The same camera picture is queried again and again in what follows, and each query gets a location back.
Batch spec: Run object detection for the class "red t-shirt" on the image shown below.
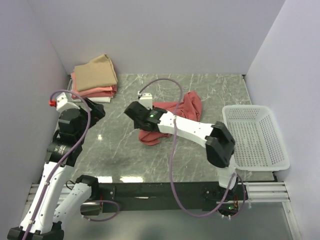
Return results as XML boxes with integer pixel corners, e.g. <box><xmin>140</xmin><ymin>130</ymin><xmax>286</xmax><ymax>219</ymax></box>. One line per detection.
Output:
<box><xmin>138</xmin><ymin>91</ymin><xmax>203</xmax><ymax>146</ymax></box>

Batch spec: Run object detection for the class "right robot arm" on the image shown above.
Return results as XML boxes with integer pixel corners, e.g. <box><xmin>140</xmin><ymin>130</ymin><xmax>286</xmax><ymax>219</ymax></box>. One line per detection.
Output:
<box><xmin>124</xmin><ymin>101</ymin><xmax>237</xmax><ymax>200</ymax></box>

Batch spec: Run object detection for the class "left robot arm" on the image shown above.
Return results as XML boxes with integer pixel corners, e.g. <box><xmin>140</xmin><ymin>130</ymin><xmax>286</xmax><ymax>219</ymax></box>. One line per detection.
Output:
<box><xmin>7</xmin><ymin>95</ymin><xmax>106</xmax><ymax>240</ymax></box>

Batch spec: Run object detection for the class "folded white t-shirt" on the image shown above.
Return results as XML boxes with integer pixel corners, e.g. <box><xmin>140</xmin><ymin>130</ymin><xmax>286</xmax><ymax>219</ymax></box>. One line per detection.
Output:
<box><xmin>66</xmin><ymin>93</ymin><xmax>113</xmax><ymax>104</ymax></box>

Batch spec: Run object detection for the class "folded pink t-shirt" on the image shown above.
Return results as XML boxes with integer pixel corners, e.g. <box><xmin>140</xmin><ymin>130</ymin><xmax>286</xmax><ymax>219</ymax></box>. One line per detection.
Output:
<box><xmin>70</xmin><ymin>73</ymin><xmax>118</xmax><ymax>98</ymax></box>

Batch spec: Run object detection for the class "folded tan t-shirt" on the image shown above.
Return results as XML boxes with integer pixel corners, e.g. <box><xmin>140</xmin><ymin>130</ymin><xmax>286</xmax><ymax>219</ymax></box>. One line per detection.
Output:
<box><xmin>73</xmin><ymin>54</ymin><xmax>118</xmax><ymax>92</ymax></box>

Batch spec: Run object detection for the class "black base beam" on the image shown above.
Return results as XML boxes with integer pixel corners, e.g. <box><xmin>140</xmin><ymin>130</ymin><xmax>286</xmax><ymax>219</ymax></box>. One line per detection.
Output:
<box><xmin>79</xmin><ymin>181</ymin><xmax>248</xmax><ymax>216</ymax></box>

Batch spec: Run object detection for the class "white plastic basket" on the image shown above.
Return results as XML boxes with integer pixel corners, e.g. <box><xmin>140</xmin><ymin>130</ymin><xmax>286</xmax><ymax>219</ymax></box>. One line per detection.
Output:
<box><xmin>222</xmin><ymin>105</ymin><xmax>290</xmax><ymax>172</ymax></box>

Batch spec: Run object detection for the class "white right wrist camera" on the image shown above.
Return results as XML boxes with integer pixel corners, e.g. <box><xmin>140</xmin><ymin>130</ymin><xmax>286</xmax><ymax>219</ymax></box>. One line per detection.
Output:
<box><xmin>137</xmin><ymin>91</ymin><xmax>153</xmax><ymax>110</ymax></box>

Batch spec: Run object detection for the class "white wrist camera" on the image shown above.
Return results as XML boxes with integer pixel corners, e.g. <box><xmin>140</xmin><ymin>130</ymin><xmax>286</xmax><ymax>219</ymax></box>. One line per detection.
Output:
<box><xmin>48</xmin><ymin>92</ymin><xmax>78</xmax><ymax>114</ymax></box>
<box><xmin>137</xmin><ymin>91</ymin><xmax>153</xmax><ymax>110</ymax></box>

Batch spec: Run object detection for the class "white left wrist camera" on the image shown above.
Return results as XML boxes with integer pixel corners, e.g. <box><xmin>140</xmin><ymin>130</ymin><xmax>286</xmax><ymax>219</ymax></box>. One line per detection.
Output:
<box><xmin>48</xmin><ymin>92</ymin><xmax>78</xmax><ymax>114</ymax></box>

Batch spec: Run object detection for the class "aluminium frame rail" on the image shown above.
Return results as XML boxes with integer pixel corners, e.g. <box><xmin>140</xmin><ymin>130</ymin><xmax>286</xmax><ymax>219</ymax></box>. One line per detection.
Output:
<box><xmin>25</xmin><ymin>182</ymin><xmax>291</xmax><ymax>205</ymax></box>

